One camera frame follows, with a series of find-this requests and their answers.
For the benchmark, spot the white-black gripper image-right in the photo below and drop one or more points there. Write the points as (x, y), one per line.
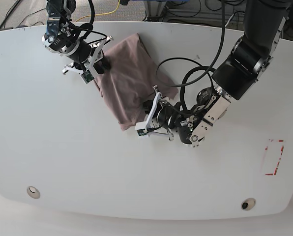
(159, 115)

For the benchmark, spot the white-black gripper image-left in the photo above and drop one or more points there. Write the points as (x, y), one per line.
(87, 56)

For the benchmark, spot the mauve t-shirt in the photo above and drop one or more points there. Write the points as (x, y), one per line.
(129, 83)

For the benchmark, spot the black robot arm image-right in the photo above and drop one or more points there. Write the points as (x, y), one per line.
(249, 58)

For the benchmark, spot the right table grommet hole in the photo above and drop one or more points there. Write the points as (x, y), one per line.
(248, 204)

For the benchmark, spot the table grommet hole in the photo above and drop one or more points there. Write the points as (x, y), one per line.
(33, 192)
(248, 204)

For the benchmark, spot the red tape rectangle marking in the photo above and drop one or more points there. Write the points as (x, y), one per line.
(272, 157)

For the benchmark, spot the left table grommet hole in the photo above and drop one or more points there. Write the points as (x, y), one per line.
(33, 192)

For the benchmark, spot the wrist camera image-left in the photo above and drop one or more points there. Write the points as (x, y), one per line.
(87, 76)

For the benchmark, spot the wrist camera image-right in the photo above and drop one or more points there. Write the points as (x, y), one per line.
(143, 129)

